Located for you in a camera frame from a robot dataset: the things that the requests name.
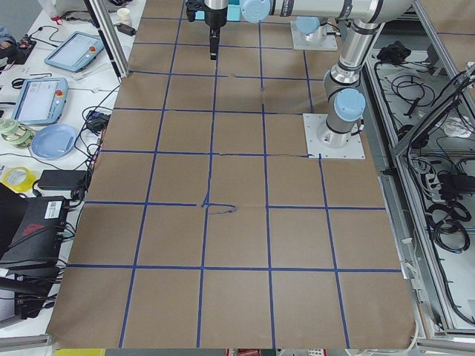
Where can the teach pendant tablet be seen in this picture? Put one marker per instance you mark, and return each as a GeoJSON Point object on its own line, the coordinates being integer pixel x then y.
{"type": "Point", "coordinates": [41, 101]}
{"type": "Point", "coordinates": [76, 52]}

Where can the light blue plate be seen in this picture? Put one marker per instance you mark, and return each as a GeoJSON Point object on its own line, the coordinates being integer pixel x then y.
{"type": "Point", "coordinates": [53, 141]}

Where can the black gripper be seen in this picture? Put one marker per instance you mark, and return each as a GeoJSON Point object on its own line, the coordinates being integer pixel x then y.
{"type": "Point", "coordinates": [214, 19]}

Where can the yellow tape roll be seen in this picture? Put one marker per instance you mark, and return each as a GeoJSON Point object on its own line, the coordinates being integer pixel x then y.
{"type": "Point", "coordinates": [19, 179]}

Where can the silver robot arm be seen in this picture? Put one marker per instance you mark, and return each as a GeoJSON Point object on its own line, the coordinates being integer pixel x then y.
{"type": "Point", "coordinates": [366, 17]}
{"type": "Point", "coordinates": [346, 104]}

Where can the lower teach pendant tablet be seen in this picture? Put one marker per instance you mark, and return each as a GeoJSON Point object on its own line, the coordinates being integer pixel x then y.
{"type": "Point", "coordinates": [41, 101]}

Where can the black power adapter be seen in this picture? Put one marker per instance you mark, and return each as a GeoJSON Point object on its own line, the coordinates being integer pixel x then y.
{"type": "Point", "coordinates": [61, 180]}

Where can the upper teach pendant tablet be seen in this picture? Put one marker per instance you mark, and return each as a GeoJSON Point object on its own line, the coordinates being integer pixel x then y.
{"type": "Point", "coordinates": [76, 52]}

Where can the green tape roll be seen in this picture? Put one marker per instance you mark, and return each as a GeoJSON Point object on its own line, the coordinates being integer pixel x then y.
{"type": "Point", "coordinates": [15, 133]}

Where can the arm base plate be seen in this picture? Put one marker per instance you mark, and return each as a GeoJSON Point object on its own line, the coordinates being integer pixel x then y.
{"type": "Point", "coordinates": [322, 143]}
{"type": "Point", "coordinates": [311, 34]}

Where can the white paper cup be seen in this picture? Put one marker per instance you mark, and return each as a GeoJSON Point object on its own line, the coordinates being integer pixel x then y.
{"type": "Point", "coordinates": [124, 15]}

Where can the black computer box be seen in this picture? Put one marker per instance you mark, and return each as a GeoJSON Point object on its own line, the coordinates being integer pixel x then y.
{"type": "Point", "coordinates": [30, 228]}

